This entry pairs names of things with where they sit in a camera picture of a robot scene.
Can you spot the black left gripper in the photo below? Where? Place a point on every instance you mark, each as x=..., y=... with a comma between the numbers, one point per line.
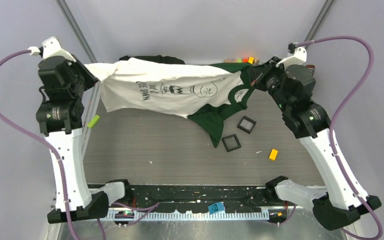
x=77, y=64

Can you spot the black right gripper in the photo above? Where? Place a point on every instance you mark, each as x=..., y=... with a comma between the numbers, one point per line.
x=258, y=73

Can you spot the white and green t-shirt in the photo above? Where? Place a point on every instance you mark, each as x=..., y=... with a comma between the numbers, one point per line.
x=204, y=94

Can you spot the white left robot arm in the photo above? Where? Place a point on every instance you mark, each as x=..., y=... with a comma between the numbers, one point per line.
x=60, y=121

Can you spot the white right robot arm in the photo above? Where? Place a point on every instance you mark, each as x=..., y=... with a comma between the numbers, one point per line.
x=344, y=201

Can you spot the black garment in basket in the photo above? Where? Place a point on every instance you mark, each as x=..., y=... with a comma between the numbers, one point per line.
x=156, y=59

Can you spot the lime green block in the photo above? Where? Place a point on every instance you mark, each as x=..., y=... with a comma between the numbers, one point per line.
x=93, y=121

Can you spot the black square display box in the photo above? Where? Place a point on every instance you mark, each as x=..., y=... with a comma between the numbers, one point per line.
x=231, y=143
x=246, y=124

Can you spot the yellow block on table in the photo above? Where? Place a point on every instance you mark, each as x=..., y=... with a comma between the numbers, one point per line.
x=273, y=154

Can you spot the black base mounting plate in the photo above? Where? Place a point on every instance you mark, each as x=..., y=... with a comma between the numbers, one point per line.
x=198, y=198

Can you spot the yellow block at wall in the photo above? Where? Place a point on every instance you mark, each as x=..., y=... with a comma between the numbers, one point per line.
x=250, y=60

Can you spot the wooden block at wall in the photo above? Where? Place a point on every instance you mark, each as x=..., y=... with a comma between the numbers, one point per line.
x=231, y=60

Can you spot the teal block on rail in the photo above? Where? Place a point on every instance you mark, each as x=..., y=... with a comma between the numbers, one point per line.
x=216, y=207

